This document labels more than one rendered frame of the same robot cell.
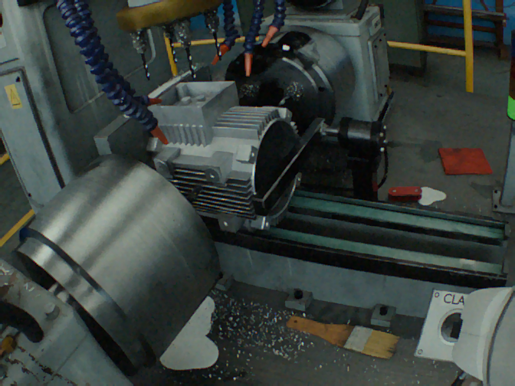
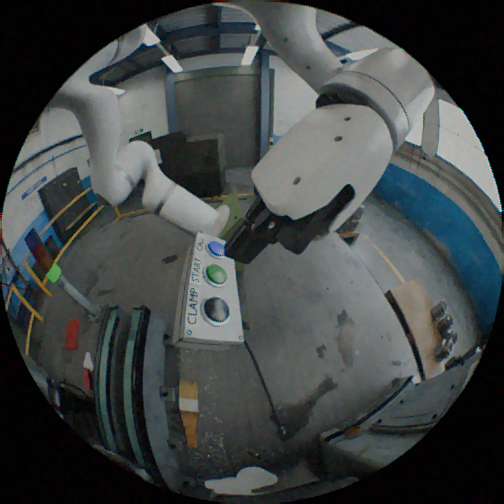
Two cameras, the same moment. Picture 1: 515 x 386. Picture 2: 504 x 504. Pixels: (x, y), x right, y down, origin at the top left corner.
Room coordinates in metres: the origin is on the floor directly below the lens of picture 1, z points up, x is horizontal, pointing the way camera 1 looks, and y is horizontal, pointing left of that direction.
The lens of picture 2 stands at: (0.20, -0.08, 1.22)
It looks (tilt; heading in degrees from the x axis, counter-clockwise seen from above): 44 degrees down; 227
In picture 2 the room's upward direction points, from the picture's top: straight up
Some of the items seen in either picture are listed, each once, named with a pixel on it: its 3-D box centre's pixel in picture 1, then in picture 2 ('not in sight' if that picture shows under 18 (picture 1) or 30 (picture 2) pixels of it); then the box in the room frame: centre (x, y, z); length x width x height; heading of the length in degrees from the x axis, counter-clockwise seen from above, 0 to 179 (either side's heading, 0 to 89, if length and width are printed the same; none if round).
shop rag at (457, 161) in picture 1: (464, 160); (71, 334); (0.81, -0.56, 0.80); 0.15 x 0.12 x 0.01; 73
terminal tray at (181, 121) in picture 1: (193, 112); not in sight; (0.68, 0.08, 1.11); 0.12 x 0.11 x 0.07; 56
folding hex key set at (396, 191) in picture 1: (405, 194); (88, 379); (0.73, -0.32, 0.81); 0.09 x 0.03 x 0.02; 72
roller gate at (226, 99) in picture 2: not in sight; (223, 115); (-3.52, -5.58, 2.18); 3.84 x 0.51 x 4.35; 146
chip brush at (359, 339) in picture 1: (342, 335); (189, 415); (0.40, -0.09, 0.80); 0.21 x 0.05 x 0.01; 52
